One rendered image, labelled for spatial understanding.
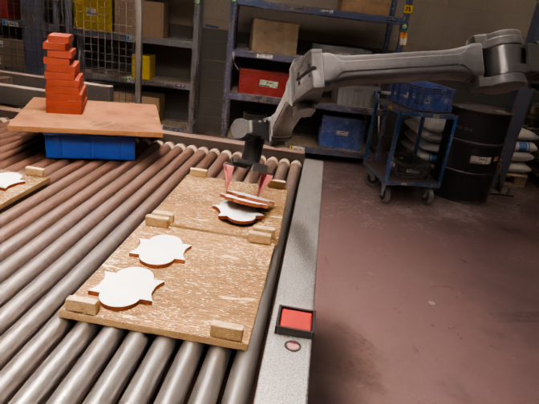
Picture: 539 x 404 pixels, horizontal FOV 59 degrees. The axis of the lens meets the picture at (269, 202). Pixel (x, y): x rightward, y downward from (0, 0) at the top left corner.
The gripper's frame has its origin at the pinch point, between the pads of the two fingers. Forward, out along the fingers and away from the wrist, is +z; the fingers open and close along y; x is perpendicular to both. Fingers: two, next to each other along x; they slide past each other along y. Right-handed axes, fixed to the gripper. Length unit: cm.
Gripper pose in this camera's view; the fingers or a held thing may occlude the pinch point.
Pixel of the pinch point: (243, 191)
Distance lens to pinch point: 141.2
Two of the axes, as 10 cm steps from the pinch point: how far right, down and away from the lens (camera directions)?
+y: 9.4, 2.1, 2.9
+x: -2.6, -1.4, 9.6
